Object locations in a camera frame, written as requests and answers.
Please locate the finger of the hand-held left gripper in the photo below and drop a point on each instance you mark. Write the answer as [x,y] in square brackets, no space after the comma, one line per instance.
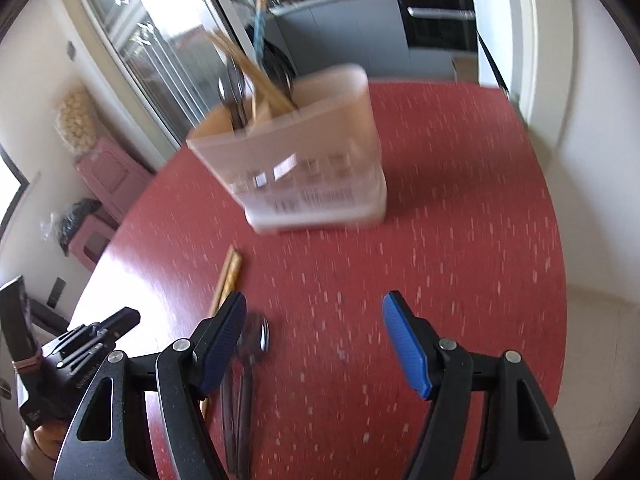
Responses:
[107,327]

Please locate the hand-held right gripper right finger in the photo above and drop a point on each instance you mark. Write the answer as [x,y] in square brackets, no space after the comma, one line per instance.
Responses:
[407,347]

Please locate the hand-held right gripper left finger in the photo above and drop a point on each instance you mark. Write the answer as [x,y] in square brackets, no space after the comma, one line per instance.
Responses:
[225,345]

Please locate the dark translucent plastic spoon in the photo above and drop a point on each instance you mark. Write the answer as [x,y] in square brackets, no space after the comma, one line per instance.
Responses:
[280,70]
[257,332]
[241,95]

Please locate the plain wooden chopstick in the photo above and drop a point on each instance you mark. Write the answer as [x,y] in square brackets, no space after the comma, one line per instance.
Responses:
[267,92]
[224,275]
[235,55]

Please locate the brown spotted wooden chopstick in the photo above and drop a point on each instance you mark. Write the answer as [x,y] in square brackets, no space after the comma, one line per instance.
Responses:
[235,270]

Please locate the beige plastic utensil holder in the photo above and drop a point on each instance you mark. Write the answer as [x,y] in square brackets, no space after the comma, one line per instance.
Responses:
[310,160]

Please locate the blue patterned wooden chopstick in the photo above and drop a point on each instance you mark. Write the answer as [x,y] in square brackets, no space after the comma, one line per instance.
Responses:
[260,30]

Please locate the person's left hand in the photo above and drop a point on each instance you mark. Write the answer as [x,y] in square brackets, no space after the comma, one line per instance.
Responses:
[42,440]

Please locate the single pink plastic stool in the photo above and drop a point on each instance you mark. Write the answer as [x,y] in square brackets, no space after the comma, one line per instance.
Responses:
[90,242]

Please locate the black plastic bag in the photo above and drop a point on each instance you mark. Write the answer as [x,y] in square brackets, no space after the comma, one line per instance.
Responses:
[72,222]

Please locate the stack of pink stools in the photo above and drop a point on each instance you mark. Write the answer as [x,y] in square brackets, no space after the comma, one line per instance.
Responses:
[112,175]

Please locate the bag of pale balls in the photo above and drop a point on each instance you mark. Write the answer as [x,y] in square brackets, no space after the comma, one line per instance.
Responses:
[75,120]

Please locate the cardboard box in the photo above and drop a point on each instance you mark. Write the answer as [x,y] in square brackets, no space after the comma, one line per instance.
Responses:
[465,67]

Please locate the sliding glass door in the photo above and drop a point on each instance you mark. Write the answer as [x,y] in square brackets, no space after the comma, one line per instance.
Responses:
[165,35]

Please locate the grey kitchen counter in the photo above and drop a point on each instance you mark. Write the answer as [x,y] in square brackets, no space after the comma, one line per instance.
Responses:
[345,30]

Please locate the black built-in oven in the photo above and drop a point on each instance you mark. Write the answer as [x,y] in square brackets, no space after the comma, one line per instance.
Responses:
[440,15]

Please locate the white refrigerator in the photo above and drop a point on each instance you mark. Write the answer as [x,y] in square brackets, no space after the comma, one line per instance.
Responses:
[492,20]

